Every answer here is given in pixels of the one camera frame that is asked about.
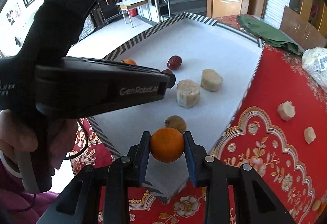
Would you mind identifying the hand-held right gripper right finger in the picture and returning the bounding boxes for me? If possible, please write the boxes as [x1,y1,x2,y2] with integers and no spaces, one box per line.
[183,131,297,224]

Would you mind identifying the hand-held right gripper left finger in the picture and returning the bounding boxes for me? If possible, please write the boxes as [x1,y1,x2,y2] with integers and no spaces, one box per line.
[36,131,152,224]

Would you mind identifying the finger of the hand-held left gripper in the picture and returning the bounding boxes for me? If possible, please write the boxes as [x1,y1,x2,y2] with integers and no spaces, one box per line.
[161,71,177,90]

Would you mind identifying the striped box with white inside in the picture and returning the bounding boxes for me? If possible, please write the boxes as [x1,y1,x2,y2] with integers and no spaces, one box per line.
[87,12,265,204]

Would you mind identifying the person's left forearm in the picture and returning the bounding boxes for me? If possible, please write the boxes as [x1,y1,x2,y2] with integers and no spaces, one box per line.
[0,150,60,224]

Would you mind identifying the person's left hand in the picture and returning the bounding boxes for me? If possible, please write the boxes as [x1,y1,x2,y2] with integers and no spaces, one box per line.
[0,110,79,171]

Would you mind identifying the large pale food chunk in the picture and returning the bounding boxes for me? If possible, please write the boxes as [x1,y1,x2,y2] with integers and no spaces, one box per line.
[176,79,201,109]
[200,69,223,92]

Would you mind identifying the kiwi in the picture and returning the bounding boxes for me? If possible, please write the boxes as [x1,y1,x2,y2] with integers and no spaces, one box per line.
[164,115,187,135]

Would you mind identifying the dark wooden cabinet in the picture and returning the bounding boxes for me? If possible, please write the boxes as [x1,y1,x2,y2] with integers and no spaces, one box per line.
[89,0,129,28]

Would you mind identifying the small white metal table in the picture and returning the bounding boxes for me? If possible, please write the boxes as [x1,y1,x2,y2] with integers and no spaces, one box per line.
[116,0,154,28]

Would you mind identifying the green cloth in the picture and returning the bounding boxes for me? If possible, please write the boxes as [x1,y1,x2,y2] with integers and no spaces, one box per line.
[237,14,304,55]

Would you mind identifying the small pale food chunk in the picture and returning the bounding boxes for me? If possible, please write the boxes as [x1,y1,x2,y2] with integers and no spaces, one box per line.
[304,126,316,144]
[311,198,323,212]
[277,101,296,121]

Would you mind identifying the white mesh bag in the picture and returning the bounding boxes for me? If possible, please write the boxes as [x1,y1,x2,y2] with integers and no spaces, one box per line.
[301,47,327,87]

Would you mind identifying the black cable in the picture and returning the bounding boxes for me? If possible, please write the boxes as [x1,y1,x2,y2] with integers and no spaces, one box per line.
[61,120,90,160]

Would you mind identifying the wall photo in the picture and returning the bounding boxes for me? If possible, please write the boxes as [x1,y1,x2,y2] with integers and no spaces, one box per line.
[5,2,22,26]

